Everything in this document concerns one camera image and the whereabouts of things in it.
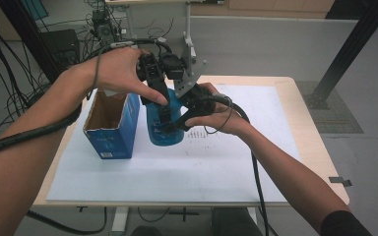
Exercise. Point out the blue plastic bottle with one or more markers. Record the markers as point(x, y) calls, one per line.
point(164, 139)

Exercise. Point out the wooden cabinet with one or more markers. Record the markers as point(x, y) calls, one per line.
point(275, 6)

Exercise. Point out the person's black sleeve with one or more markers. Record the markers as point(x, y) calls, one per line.
point(344, 226)

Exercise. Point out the person's right hand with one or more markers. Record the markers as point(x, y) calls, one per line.
point(224, 119)

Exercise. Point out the white table leg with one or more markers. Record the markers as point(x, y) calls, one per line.
point(120, 221)

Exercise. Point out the dark slanted post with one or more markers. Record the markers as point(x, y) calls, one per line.
point(26, 29)

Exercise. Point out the black computer case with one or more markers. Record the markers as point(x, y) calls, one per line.
point(60, 46)

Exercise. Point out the grey tape piece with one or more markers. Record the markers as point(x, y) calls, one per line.
point(340, 181)

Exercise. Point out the grey floor mat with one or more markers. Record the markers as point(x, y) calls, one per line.
point(338, 114)

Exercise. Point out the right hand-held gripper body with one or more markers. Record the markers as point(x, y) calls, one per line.
point(190, 82)

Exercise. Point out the blue cardboard box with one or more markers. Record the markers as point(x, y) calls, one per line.
point(118, 137)

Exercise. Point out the black metal post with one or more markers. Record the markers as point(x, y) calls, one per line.
point(351, 46)

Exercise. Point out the white metal stand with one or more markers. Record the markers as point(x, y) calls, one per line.
point(188, 26)

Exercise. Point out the black electronic device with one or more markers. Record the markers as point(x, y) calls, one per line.
point(103, 29)

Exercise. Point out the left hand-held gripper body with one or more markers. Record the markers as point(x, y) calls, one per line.
point(151, 67)

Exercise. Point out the person's left hand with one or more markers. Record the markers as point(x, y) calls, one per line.
point(118, 72)

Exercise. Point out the white foam board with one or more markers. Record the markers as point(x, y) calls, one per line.
point(193, 177)

